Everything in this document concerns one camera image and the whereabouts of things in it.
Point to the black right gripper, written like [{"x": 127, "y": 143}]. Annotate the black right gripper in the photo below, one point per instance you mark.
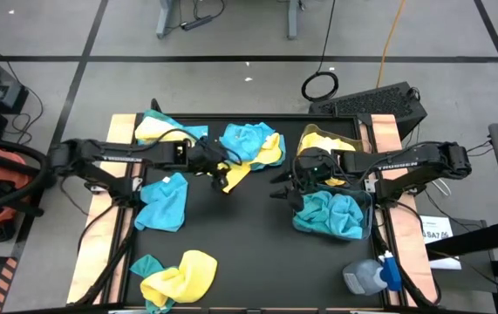
[{"x": 318, "y": 172}]

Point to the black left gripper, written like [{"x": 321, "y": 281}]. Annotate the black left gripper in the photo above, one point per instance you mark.
[{"x": 207, "y": 157}]

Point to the yellow microfiber towel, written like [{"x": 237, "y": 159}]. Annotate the yellow microfiber towel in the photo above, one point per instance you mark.
[
  {"x": 270, "y": 152},
  {"x": 152, "y": 128},
  {"x": 322, "y": 141},
  {"x": 192, "y": 275}
]

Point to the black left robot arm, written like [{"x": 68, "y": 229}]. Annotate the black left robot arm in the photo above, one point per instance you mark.
[{"x": 113, "y": 154}]

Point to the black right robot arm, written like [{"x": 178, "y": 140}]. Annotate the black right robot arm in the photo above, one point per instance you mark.
[{"x": 405, "y": 161}]

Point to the yellow cloths in bin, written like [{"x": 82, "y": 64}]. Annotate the yellow cloths in bin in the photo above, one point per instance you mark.
[{"x": 305, "y": 128}]

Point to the blue cloth in bin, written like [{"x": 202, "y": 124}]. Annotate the blue cloth in bin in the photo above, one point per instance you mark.
[{"x": 367, "y": 205}]

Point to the black table clamp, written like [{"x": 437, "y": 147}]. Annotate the black table clamp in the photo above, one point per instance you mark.
[{"x": 155, "y": 107}]

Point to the grey spray bottle blue trigger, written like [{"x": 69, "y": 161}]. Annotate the grey spray bottle blue trigger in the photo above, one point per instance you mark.
[{"x": 362, "y": 277}]

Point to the wooden board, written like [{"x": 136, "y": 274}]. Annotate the wooden board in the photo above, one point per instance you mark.
[
  {"x": 407, "y": 235},
  {"x": 93, "y": 270}
]

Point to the black support strut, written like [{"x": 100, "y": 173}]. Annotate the black support strut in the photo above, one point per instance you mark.
[{"x": 115, "y": 261}]

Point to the white printed paper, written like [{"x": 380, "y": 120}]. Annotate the white printed paper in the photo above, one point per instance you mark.
[{"x": 438, "y": 229}]

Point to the black power strip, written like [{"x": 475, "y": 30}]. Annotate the black power strip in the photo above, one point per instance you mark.
[{"x": 196, "y": 22}]

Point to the grey desk leg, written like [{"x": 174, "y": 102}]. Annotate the grey desk leg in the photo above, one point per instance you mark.
[
  {"x": 163, "y": 22},
  {"x": 292, "y": 22}
]

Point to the black beam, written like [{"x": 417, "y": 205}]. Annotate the black beam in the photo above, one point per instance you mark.
[{"x": 484, "y": 237}]

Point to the orange shop vacuum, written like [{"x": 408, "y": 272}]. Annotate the orange shop vacuum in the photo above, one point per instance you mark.
[{"x": 13, "y": 172}]

